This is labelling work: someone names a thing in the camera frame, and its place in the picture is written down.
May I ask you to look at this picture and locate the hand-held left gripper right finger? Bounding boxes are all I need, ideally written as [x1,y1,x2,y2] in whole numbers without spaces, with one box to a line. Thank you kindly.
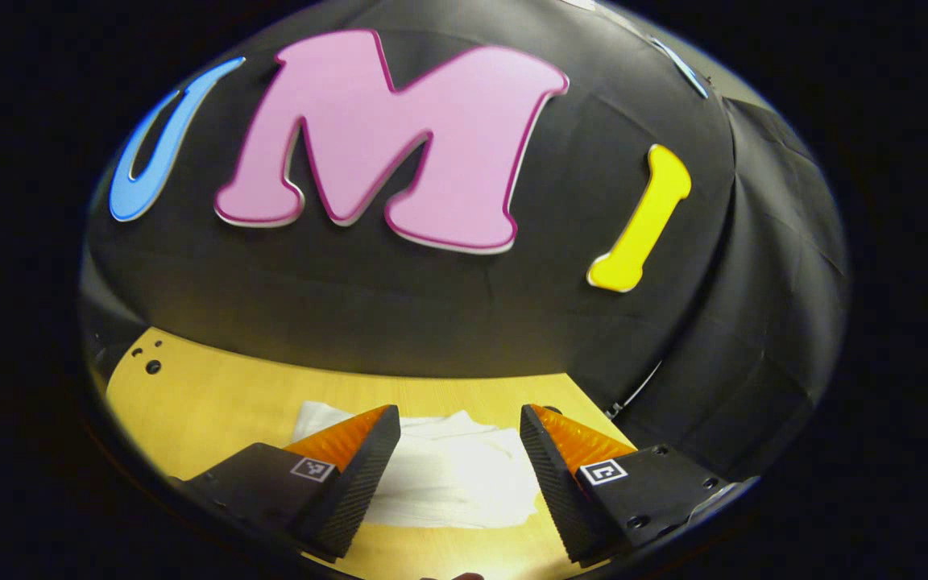
[520,404,735,566]

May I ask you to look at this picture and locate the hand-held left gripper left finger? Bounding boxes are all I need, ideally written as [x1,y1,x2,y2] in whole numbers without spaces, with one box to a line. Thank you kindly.
[170,404,402,563]

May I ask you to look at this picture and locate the white jeans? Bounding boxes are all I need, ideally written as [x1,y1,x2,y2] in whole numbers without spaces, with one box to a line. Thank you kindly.
[291,400,541,530]

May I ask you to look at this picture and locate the thin white cord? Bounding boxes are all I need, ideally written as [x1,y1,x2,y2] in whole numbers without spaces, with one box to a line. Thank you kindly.
[605,360,664,418]

